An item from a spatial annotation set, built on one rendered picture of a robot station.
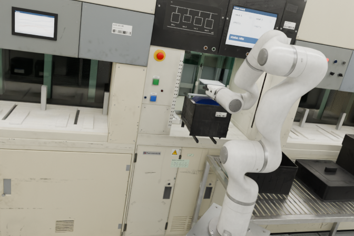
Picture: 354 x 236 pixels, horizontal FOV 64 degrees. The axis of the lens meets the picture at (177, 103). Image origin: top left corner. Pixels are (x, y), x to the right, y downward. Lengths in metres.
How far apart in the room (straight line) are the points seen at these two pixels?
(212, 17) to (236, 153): 0.86
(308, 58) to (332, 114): 2.03
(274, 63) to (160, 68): 0.86
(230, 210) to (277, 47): 0.65
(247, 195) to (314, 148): 1.25
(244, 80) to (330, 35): 1.02
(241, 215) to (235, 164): 0.23
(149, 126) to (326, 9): 1.29
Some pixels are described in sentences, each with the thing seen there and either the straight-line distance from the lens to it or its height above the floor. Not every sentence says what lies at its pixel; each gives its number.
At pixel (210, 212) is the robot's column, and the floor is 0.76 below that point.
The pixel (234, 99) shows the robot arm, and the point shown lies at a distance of 1.26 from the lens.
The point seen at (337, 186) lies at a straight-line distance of 1.82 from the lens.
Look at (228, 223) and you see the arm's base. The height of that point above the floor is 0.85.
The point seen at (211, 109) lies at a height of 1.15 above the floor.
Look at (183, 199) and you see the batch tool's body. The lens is 2.05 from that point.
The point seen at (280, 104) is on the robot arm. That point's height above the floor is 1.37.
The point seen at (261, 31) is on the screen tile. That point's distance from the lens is 1.78.
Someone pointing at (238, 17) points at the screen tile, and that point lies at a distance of 1.71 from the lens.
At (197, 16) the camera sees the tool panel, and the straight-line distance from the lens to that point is 1.62.
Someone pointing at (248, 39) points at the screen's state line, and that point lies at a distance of 1.75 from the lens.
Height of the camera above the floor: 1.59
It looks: 17 degrees down
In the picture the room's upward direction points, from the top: 10 degrees clockwise
